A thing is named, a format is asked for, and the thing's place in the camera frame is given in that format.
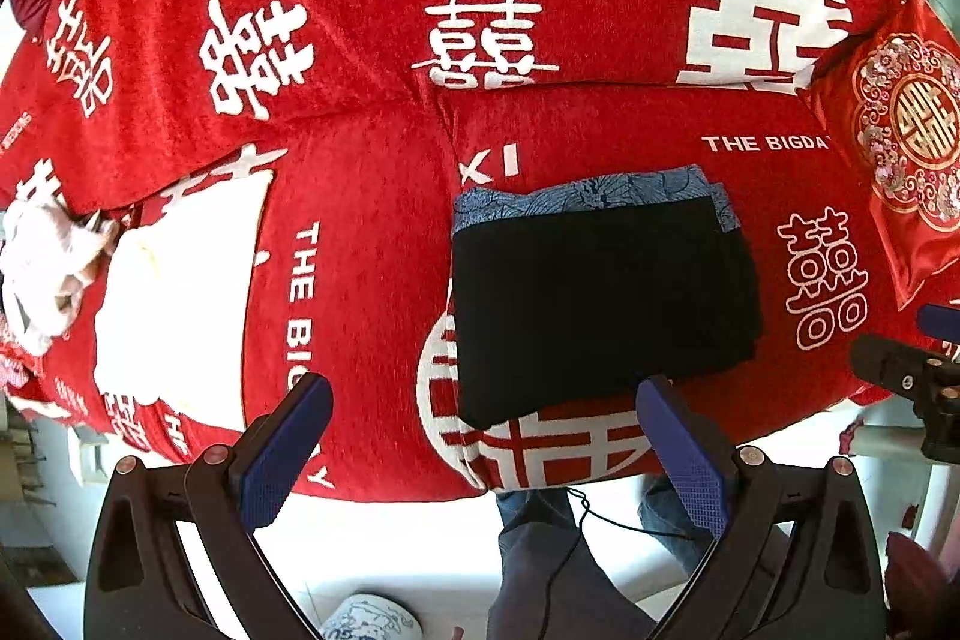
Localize black pants grey waistband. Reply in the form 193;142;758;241
452;166;763;431

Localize right forearm magenta sleeve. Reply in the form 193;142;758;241
885;533;958;640

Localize white patterned slipper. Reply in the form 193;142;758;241
320;593;423;640

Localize person's legs blue jeans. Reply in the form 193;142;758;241
486;473;723;640

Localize red embroidered satin pillow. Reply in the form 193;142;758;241
800;0;958;307

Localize thin black cable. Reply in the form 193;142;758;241
538;487;703;640

